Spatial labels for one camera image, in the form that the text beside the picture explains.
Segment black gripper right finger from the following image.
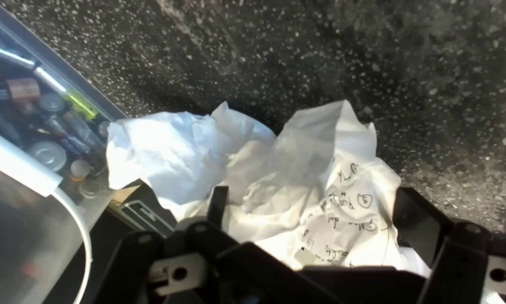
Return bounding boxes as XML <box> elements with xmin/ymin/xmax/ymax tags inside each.
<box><xmin>391</xmin><ymin>185</ymin><xmax>506</xmax><ymax>304</ymax></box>

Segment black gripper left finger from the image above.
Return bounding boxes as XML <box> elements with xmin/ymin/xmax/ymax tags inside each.
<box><xmin>91</xmin><ymin>184</ymin><xmax>237</xmax><ymax>304</ymax></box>

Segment plain white paper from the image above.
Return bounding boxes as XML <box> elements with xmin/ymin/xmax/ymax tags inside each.
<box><xmin>104</xmin><ymin>99</ymin><xmax>276</xmax><ymax>221</ymax></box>

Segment paper with handwriting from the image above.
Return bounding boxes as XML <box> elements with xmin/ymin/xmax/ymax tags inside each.
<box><xmin>224</xmin><ymin>99</ymin><xmax>431</xmax><ymax>276</ymax></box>

